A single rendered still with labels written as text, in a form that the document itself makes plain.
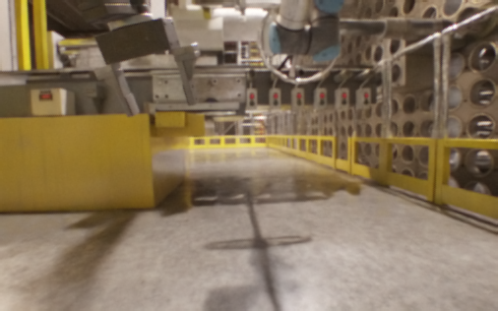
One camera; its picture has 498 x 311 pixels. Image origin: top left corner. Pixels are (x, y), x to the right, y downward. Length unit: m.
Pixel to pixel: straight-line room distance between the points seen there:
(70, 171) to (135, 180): 0.41
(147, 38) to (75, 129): 1.37
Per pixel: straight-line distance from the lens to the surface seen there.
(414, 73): 2.89
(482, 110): 2.70
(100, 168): 1.72
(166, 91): 1.97
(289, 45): 0.82
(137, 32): 0.48
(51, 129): 1.87
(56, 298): 0.93
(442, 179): 1.78
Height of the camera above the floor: 0.44
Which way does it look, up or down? 5 degrees down
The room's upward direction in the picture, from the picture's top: 1 degrees counter-clockwise
